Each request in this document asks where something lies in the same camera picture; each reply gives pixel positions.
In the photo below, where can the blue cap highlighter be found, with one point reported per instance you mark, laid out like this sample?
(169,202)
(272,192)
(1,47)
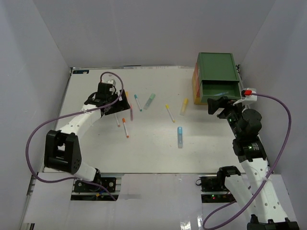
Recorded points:
(180,137)

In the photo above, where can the blue label sticker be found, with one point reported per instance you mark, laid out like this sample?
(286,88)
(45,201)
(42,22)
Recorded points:
(80,71)

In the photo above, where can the teal cap marker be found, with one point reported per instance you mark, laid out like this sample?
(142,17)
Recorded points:
(138,103)

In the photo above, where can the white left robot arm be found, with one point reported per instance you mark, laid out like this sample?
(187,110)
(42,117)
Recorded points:
(62,148)

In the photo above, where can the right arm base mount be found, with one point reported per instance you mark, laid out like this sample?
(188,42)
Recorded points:
(212,191)

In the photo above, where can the pink cap marker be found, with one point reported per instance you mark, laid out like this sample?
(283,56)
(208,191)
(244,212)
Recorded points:
(117,120)

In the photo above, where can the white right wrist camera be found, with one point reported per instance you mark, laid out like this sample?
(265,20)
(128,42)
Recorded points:
(247,95)

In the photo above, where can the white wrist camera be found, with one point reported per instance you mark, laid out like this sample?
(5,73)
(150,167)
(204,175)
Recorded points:
(112,82)
(247,95)

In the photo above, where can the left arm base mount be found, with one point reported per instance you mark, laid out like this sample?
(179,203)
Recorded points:
(86,192)

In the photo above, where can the yellow cap marker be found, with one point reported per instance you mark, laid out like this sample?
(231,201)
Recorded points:
(170,114)

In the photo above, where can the yellow cap highlighter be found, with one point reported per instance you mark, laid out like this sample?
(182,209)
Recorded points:
(184,106)

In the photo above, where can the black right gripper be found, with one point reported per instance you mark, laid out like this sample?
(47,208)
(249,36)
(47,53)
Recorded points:
(223,102)

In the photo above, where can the orange cap marker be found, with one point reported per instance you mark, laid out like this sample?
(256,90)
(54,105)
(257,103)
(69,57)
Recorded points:
(125,128)

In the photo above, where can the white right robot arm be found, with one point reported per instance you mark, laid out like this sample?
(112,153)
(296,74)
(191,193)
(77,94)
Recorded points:
(258,202)

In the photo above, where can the green cap highlighter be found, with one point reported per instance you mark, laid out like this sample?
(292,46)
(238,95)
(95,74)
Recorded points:
(149,101)

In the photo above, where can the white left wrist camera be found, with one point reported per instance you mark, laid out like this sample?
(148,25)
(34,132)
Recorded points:
(112,82)

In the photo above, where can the pink translucent gel pen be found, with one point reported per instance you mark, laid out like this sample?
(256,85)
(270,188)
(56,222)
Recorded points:
(131,112)

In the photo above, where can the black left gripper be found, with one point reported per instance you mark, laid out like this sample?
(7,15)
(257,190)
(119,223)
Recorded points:
(122,105)

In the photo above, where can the green drawer box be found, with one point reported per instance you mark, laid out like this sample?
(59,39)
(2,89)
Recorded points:
(217,73)

